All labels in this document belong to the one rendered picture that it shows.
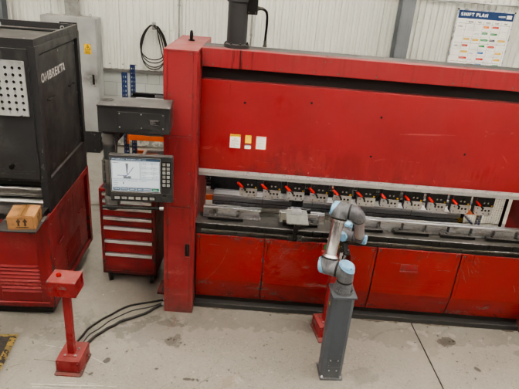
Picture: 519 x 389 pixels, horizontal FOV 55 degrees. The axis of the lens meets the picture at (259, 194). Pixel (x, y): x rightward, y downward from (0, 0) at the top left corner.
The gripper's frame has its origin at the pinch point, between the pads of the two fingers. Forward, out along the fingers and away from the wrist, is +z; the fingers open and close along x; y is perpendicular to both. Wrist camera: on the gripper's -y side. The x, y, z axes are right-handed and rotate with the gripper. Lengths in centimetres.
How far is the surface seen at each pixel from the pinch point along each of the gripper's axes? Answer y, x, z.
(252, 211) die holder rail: 50, 67, -19
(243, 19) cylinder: 74, 83, -172
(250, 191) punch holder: 52, 70, -37
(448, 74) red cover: 27, -68, -150
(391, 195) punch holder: 25, -45, -46
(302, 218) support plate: 26.3, 29.9, -24.6
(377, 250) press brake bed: 12.8, -37.3, 1.3
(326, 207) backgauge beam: 59, -3, -15
